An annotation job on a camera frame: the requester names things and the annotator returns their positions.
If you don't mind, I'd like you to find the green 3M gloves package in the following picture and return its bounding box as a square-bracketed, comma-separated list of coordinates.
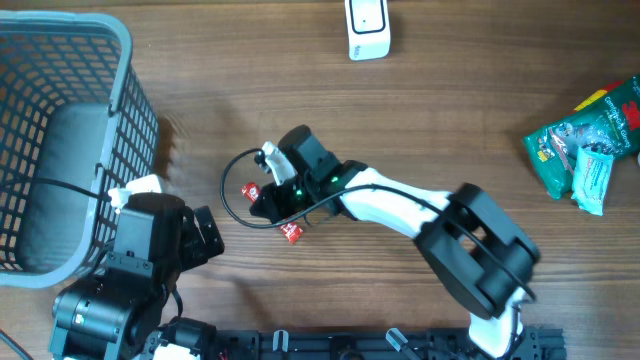
[522, 75, 639, 200]

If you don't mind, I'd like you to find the white barcode scanner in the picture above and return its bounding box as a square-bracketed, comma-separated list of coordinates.
[344, 0, 391, 61]

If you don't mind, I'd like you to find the grey plastic mesh basket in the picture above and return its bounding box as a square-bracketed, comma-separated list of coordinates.
[1, 11, 159, 289]

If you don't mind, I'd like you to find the mint green tissue pack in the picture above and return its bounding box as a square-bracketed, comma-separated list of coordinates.
[572, 148, 614, 216]

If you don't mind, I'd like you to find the red Nescafe coffee stick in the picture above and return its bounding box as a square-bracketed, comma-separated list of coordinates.
[241, 182, 304, 244]

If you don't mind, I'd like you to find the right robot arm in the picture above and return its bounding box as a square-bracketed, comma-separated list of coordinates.
[250, 125, 541, 359]

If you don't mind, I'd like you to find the red sauce bottle green cap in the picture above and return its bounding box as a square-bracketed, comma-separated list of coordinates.
[572, 81, 623, 113]

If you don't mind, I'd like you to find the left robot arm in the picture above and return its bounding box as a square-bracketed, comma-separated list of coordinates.
[49, 193, 224, 359]

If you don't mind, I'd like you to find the black aluminium mounting rail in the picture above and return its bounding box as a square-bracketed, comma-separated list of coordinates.
[144, 327, 569, 360]

